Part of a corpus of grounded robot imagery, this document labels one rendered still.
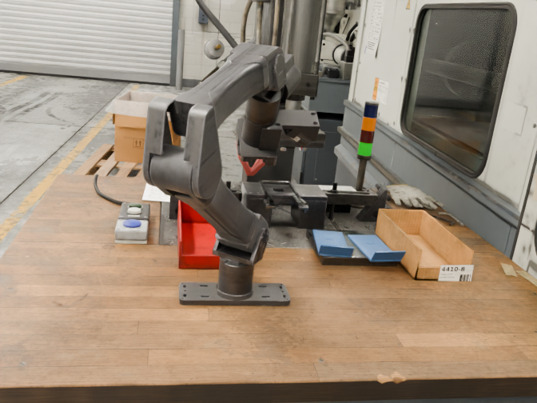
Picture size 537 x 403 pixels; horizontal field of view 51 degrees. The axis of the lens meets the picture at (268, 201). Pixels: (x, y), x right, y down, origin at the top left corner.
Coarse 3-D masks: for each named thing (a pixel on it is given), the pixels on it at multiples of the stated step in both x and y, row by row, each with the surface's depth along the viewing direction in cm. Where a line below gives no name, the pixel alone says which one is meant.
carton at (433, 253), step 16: (384, 224) 134; (400, 224) 140; (416, 224) 141; (432, 224) 135; (384, 240) 134; (400, 240) 125; (416, 240) 138; (432, 240) 135; (448, 240) 127; (416, 256) 117; (432, 256) 130; (448, 256) 127; (464, 256) 120; (416, 272) 117; (432, 272) 117; (448, 272) 118; (464, 272) 119
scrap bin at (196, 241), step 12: (180, 204) 130; (180, 216) 123; (192, 216) 135; (180, 228) 116; (192, 228) 132; (204, 228) 132; (180, 240) 110; (192, 240) 125; (204, 240) 126; (180, 252) 111; (192, 252) 119; (204, 252) 120; (180, 264) 112; (192, 264) 112; (204, 264) 112; (216, 264) 113
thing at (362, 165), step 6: (366, 102) 152; (372, 102) 151; (378, 102) 153; (360, 156) 156; (366, 156) 156; (360, 162) 157; (366, 162) 158; (360, 168) 158; (360, 174) 158; (360, 180) 159; (360, 186) 159
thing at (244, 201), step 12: (252, 204) 136; (264, 204) 136; (276, 204) 137; (288, 204) 137; (312, 204) 138; (324, 204) 139; (264, 216) 137; (300, 216) 139; (312, 216) 139; (324, 216) 140; (300, 228) 140; (312, 228) 140
